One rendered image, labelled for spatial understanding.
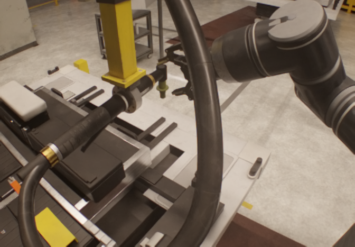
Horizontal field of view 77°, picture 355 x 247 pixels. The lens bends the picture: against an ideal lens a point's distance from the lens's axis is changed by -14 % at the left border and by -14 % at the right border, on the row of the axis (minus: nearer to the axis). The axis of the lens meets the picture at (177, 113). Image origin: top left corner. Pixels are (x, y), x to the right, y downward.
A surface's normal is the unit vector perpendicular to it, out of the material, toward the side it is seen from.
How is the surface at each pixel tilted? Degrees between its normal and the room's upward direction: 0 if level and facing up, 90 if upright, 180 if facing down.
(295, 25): 40
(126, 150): 0
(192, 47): 59
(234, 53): 73
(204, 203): 46
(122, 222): 0
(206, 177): 50
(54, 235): 0
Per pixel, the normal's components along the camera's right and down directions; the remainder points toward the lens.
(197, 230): -0.10, -0.11
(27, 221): 0.31, -0.86
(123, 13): 0.85, 0.32
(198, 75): -0.48, -0.01
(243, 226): -0.01, -0.79
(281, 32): -0.68, -0.44
